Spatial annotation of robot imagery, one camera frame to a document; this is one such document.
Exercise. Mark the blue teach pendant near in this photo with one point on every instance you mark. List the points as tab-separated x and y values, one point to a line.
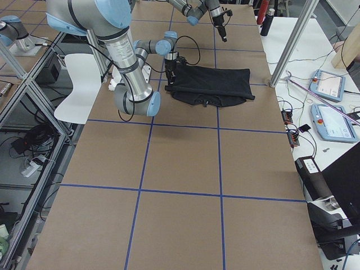
331	125

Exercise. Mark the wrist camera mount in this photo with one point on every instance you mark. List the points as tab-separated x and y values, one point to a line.
227	12
181	61

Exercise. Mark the black water bottle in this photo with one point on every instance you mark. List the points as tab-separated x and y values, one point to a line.
265	27

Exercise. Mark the blue teach pendant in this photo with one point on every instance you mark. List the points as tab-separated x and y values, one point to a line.
328	85
331	125

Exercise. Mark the seated person in beige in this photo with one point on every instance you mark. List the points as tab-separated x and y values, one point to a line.
345	50

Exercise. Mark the black box device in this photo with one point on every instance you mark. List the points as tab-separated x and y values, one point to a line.
312	177

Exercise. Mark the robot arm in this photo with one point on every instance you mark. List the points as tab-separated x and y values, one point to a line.
194	14
110	21

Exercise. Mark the red bottle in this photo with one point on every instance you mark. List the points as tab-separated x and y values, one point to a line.
262	11

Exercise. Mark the blue teach pendant far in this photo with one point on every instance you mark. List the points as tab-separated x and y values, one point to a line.
328	85

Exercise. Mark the aluminium frame post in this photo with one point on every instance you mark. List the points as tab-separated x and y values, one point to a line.
295	35

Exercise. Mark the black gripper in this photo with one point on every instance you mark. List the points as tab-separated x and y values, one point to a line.
169	67
219	22

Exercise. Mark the white chair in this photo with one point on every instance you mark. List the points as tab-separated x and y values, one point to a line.
86	80

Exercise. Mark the metal reacher grabber tool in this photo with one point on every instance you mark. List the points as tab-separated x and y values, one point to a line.
289	79

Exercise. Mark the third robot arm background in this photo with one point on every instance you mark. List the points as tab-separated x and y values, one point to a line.
15	36

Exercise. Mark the black printed t-shirt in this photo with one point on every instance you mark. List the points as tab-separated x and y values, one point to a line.
197	85

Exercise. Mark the black monitor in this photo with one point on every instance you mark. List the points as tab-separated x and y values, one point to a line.
342	178

